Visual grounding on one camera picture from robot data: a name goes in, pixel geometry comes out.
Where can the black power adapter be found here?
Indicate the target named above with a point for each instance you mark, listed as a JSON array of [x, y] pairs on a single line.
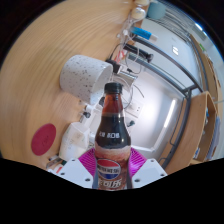
[[115, 66]]

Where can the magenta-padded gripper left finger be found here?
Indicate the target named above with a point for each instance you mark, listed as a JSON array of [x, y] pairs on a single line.
[[73, 171]]

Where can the small blue tube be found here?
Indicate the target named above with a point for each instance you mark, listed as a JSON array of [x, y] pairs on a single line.
[[143, 33]]

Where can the white wall switch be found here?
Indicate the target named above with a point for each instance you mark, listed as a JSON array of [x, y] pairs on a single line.
[[175, 50]]

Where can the white wall socket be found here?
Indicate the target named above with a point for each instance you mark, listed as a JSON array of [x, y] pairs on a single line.
[[135, 108]]

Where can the white desk lamp bar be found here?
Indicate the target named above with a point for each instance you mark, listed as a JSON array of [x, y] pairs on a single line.
[[170, 113]]

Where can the black upright electric device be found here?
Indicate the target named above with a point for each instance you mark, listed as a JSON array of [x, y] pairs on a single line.
[[140, 53]]

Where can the white charger block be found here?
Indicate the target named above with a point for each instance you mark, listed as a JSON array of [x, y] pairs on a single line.
[[129, 79]]

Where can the narrow wooden shelf unit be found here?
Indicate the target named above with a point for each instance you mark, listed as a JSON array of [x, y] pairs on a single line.
[[211, 70]]

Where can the white tissue roll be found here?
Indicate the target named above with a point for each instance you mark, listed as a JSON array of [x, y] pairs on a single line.
[[75, 140]]

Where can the teal chair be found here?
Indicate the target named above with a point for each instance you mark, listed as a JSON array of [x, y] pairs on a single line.
[[156, 10]]

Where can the speckled white cup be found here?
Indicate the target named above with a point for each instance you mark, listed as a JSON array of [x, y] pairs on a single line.
[[83, 75]]

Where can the flat round red coaster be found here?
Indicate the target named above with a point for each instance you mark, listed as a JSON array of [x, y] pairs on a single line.
[[43, 140]]

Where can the cola bottle with black cap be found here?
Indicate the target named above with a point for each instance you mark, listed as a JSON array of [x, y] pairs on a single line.
[[113, 133]]

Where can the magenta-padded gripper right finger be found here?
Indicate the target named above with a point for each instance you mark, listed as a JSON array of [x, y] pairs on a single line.
[[150, 171]]

